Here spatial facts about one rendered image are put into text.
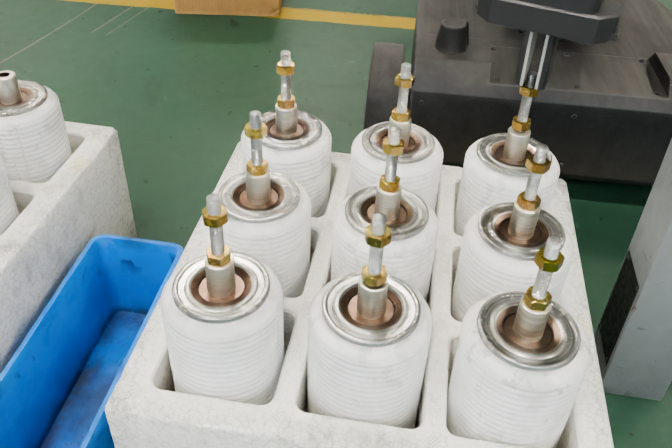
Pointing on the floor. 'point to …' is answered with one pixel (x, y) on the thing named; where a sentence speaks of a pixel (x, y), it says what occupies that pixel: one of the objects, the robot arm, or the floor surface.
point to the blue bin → (83, 345)
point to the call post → (642, 304)
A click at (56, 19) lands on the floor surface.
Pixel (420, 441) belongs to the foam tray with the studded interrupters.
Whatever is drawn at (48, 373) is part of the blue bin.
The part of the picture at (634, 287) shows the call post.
